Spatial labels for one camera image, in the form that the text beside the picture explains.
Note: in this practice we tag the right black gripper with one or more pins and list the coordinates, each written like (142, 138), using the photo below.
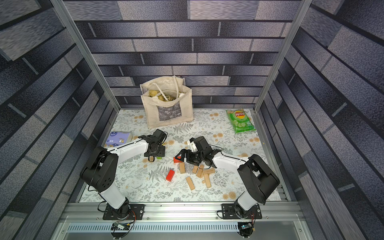
(190, 156)

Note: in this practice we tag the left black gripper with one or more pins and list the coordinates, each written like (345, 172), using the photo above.
(162, 153)

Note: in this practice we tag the red block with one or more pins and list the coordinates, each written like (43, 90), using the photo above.
(170, 175)
(177, 160)

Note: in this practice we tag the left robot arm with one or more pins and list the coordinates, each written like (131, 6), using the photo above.
(100, 169)

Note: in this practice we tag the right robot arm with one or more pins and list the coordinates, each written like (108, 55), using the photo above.
(258, 178)

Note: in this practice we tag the wooden block middle left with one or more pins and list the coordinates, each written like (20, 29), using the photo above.
(195, 169)

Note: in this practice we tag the wooden block middle right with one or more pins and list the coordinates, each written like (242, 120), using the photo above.
(200, 171)

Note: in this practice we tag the wooden block top horizontal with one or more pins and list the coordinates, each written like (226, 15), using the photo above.
(209, 171)

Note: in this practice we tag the wooden block bottom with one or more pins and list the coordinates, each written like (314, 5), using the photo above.
(190, 183)

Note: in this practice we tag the wooden block right lower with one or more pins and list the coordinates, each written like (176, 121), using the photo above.
(207, 181)

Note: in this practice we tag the purple tissue pack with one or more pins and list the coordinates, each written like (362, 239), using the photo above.
(115, 139)

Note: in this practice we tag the beige canvas tote bag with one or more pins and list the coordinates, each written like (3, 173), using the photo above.
(167, 101)

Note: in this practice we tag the green chips bag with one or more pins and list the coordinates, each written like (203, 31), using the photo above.
(240, 121)

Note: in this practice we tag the left circuit board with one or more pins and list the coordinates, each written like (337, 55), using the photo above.
(120, 227)

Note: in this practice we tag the circuit board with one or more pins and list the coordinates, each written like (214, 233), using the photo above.
(245, 227)
(120, 227)

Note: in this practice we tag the right circuit board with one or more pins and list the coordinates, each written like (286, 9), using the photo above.
(245, 227)

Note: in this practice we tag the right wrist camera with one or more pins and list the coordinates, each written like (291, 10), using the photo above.
(192, 146)

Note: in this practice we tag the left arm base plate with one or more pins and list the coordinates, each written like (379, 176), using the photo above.
(124, 213)

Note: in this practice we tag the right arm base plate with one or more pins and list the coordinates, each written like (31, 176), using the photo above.
(235, 212)

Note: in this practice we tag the aluminium front rail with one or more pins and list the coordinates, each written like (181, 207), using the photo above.
(181, 212)

